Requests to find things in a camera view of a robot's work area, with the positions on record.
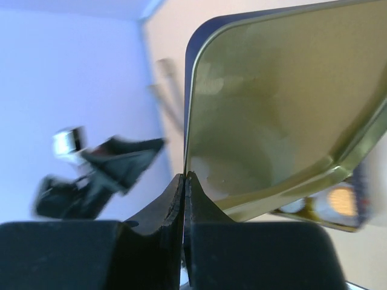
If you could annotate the round tan cookie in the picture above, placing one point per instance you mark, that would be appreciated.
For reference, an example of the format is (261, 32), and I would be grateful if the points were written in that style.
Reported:
(343, 201)

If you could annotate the metal tongs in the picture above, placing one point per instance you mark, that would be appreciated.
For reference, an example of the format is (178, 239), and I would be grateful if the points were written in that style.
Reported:
(168, 94)

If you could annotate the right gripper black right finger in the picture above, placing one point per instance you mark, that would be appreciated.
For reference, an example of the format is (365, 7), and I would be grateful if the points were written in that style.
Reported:
(223, 254)

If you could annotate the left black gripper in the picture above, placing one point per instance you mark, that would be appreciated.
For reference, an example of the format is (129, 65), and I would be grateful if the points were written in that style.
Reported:
(117, 165)

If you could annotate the gold tin lid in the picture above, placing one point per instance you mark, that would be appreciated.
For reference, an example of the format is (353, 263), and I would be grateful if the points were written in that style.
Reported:
(283, 103)

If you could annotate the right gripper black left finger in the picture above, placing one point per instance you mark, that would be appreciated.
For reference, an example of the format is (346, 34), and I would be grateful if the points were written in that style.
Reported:
(143, 252)

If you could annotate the square cookie tin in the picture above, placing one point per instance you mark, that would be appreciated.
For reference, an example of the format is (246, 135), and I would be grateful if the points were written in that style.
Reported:
(315, 208)

